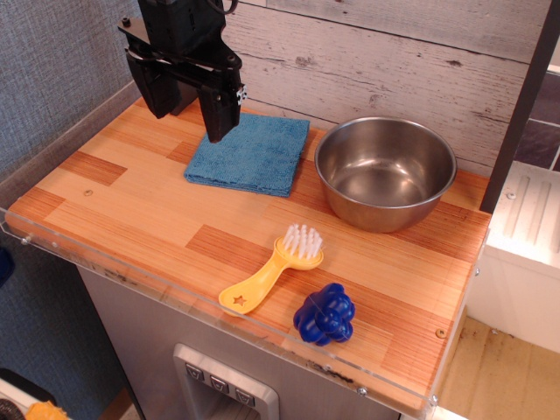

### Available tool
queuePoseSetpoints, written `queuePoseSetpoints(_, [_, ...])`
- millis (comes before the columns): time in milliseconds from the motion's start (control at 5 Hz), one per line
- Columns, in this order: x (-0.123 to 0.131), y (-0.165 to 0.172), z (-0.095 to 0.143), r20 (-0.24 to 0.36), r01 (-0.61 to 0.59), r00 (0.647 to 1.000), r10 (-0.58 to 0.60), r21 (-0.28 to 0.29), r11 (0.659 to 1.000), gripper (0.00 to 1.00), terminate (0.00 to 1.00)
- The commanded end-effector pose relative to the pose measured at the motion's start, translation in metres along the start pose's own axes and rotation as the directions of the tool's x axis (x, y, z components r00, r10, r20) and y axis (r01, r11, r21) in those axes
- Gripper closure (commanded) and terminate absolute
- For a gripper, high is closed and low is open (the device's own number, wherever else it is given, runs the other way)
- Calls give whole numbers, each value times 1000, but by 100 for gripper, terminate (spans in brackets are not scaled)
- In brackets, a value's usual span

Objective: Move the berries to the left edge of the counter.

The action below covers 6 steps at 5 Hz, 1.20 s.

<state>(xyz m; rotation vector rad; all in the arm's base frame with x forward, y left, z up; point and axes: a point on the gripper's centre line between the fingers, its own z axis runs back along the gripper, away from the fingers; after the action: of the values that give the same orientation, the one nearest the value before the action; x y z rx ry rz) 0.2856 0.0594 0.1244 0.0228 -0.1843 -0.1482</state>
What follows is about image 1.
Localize blue folded cloth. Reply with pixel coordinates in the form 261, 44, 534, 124
184, 113, 310, 198

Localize clear acrylic table edge guard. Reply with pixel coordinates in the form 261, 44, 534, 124
2, 211, 441, 419

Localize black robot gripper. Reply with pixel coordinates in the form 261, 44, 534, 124
118, 1, 242, 144

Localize dark vertical post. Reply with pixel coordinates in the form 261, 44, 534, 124
171, 81, 198, 116
479, 0, 559, 214

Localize yellow brush with white bristles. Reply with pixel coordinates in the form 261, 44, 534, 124
218, 223, 324, 316

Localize blue toy grapes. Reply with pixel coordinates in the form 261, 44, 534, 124
293, 283, 355, 347

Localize dark left vertical post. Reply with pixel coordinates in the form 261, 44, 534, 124
171, 81, 198, 116

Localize stainless steel bowl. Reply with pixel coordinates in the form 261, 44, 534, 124
314, 116, 458, 233

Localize grey toy fridge cabinet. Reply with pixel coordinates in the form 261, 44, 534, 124
80, 269, 399, 419

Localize dark right vertical post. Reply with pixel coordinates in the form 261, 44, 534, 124
479, 0, 559, 214

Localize yellow object bottom left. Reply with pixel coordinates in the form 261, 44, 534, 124
24, 402, 69, 420

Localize white toy sink unit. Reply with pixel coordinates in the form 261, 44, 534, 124
463, 63, 560, 356

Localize silver dispenser panel with buttons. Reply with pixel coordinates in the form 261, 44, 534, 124
173, 343, 280, 419

